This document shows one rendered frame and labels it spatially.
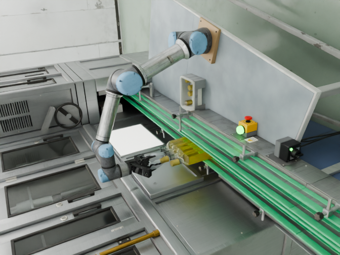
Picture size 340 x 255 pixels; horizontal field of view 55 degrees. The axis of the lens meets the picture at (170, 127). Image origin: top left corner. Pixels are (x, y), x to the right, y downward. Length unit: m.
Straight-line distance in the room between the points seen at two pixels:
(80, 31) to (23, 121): 2.97
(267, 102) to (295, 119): 0.18
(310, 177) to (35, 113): 1.96
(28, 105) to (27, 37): 2.75
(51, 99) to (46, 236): 1.21
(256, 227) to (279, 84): 0.68
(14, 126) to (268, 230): 1.91
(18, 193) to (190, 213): 1.00
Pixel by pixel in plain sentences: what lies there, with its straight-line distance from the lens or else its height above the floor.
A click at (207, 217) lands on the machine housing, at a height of 1.13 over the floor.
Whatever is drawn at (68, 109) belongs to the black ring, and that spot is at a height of 1.48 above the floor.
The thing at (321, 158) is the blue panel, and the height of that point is 0.64.
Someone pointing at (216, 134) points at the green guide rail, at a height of 0.91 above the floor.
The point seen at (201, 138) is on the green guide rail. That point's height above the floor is 0.92.
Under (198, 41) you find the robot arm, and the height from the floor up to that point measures 0.94.
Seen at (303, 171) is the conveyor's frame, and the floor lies 0.82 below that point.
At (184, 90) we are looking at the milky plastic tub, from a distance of 2.21.
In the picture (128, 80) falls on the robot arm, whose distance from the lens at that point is 1.59.
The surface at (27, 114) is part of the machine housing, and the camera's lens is 2.64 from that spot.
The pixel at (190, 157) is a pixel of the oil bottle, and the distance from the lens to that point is 1.81.
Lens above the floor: 1.86
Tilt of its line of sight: 24 degrees down
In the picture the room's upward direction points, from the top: 104 degrees counter-clockwise
